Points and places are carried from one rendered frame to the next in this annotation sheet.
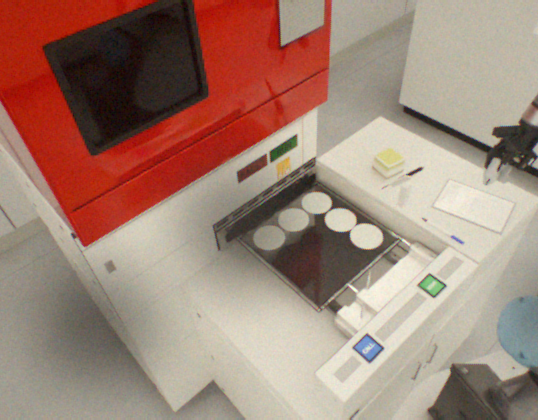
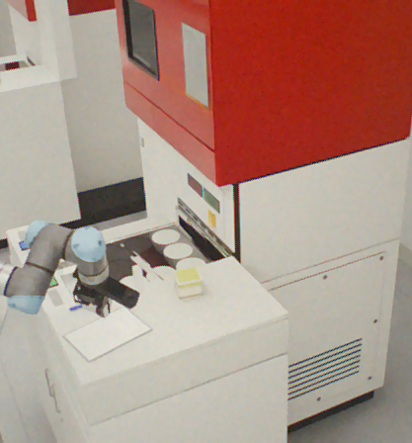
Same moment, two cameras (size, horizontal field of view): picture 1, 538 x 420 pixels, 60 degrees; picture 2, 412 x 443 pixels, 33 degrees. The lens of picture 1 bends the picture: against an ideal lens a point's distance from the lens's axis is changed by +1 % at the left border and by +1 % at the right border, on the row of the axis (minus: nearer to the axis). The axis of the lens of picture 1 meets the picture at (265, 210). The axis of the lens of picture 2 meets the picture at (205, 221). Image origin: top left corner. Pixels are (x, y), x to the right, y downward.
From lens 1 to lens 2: 262 cm
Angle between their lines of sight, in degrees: 76
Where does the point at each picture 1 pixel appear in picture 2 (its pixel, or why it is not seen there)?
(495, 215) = (84, 340)
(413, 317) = not seen: hidden behind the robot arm
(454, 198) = (123, 322)
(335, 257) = (123, 264)
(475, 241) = (67, 318)
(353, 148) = (237, 280)
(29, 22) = not seen: outside the picture
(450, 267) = (56, 300)
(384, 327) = not seen: hidden behind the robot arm
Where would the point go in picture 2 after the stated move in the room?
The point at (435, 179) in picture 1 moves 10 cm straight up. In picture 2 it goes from (158, 320) to (155, 292)
